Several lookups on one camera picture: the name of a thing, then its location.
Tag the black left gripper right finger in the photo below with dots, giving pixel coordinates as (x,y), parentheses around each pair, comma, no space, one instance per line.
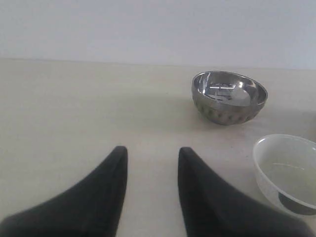
(212,207)

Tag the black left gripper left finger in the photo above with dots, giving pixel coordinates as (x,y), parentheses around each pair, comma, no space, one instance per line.
(90,208)

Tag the white ceramic bowl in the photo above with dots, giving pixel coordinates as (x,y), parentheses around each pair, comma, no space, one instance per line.
(285,170)

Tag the ribbed stainless steel bowl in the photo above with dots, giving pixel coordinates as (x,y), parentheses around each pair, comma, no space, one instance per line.
(227,98)

